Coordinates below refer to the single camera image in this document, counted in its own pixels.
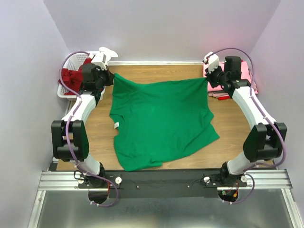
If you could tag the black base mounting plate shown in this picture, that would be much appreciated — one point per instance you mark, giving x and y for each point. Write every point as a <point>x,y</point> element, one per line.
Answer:
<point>208,183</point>

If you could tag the green t shirt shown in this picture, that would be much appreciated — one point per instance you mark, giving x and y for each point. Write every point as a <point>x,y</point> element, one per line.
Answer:
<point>160,122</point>

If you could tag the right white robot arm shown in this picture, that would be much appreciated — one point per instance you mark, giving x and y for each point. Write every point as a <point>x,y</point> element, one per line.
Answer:
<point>266,138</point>

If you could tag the pink folded t shirt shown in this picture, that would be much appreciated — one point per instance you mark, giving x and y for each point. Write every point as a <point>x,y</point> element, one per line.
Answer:
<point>244,75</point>

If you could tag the white t shirt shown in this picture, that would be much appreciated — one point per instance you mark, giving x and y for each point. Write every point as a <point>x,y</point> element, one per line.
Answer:
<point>107,54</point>

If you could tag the white plastic laundry basket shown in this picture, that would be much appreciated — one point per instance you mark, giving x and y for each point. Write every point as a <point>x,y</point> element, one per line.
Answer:
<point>74,62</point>

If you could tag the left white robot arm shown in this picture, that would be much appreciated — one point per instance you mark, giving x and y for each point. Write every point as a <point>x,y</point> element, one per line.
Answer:
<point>69,138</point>

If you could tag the folded shirts stack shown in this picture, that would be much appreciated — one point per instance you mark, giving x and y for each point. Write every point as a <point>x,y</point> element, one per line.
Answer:
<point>219,94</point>

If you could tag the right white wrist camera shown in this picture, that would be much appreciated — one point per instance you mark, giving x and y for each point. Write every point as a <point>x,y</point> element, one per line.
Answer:
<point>212,60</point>

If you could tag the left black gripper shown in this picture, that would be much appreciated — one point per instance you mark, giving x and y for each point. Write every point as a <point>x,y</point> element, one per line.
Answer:
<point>109,75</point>

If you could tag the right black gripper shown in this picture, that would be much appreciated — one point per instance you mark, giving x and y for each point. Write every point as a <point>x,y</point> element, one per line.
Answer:
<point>209,76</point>

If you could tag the dark red t shirt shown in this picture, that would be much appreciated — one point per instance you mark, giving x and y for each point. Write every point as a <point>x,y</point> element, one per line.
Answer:
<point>72,79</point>

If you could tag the aluminium frame rail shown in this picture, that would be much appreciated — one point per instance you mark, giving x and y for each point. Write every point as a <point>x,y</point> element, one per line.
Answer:
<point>268,200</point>

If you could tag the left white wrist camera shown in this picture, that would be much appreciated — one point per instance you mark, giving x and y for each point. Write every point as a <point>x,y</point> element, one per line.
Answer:
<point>99,59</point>

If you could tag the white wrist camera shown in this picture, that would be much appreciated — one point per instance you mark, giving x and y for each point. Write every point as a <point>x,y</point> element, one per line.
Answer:
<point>99,59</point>
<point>212,60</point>

